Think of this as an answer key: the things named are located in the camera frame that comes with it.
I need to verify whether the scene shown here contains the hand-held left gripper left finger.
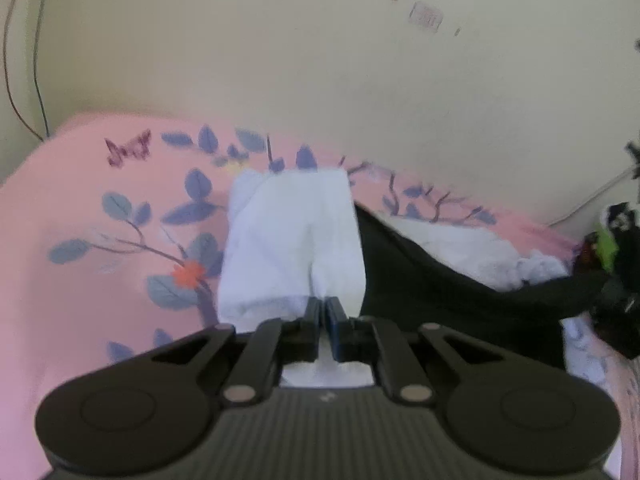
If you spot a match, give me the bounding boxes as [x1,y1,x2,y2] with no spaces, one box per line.
[150,297,322,406]

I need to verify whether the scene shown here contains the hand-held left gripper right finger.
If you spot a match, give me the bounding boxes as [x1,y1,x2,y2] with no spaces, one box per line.
[325,297,506,406]

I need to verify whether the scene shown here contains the white small shorts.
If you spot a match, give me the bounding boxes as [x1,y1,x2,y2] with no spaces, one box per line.
[217,167,368,388]

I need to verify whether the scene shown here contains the black garment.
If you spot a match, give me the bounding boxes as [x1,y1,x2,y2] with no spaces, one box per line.
[352,200,621,371]

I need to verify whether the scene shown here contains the white shirt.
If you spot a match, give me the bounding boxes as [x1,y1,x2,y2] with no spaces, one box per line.
[385,217,571,291]

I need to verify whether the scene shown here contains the pale blue printed cloth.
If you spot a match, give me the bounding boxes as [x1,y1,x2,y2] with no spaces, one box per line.
[562,312,640,396]

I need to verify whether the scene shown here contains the pink floral bedsheet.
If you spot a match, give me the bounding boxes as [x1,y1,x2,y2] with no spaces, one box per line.
[0,112,640,480]

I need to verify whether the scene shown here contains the green cloth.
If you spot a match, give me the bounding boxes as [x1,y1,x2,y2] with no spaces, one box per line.
[595,227,618,271]

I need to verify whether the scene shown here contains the dark cloth pile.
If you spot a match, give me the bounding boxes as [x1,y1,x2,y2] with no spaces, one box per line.
[575,200,640,358]

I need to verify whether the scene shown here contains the thin white wall cable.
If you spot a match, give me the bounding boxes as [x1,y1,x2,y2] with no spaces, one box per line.
[547,165,633,226]

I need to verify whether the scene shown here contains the clear wall hook plate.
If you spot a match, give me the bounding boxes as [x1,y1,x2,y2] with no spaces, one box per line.
[407,1,445,33]

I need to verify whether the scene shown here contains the black wall cable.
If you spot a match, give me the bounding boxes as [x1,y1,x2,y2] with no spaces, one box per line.
[2,0,51,141]

